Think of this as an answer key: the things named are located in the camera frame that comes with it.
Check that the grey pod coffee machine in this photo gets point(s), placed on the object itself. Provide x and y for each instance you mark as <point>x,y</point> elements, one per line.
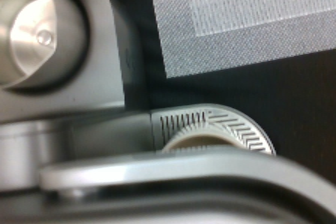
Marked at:
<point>83,167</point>

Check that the white ceramic mug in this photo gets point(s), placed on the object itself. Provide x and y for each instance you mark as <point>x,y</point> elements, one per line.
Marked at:
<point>200,140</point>

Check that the black tablecloth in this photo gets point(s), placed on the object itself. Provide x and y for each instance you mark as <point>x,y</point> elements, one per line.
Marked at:
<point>284,93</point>

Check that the grey woven placemat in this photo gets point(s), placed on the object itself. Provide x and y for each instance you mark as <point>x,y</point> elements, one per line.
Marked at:
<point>218,34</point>

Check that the steel milk frother jug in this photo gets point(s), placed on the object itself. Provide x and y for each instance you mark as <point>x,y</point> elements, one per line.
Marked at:
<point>44,42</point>

